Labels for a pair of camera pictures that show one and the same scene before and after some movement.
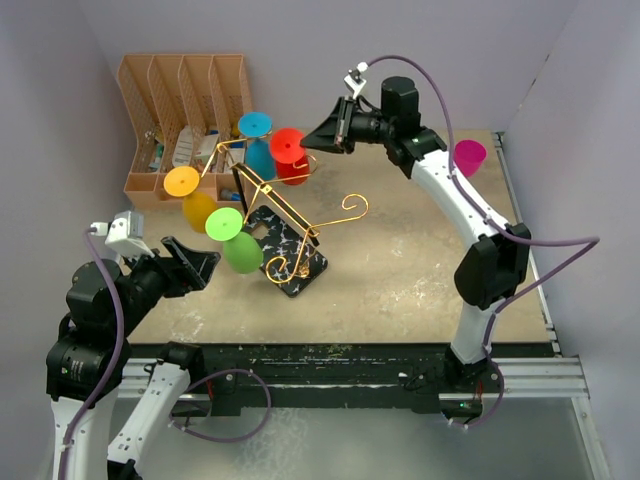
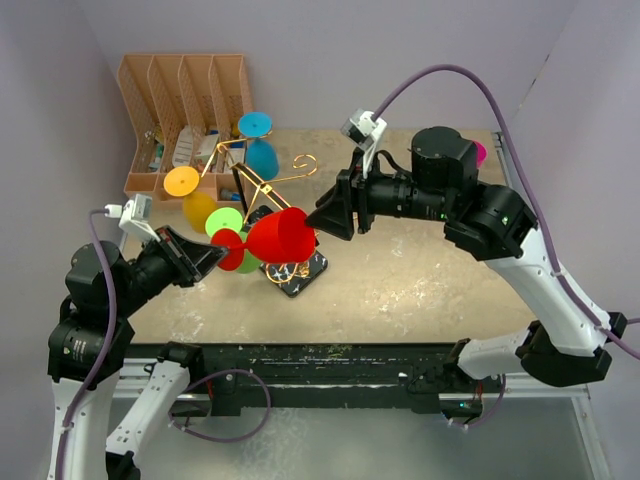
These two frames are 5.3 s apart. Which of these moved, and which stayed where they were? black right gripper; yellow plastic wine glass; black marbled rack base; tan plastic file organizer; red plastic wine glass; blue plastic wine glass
Moved: red plastic wine glass; black right gripper
Stayed: blue plastic wine glass; yellow plastic wine glass; tan plastic file organizer; black marbled rack base
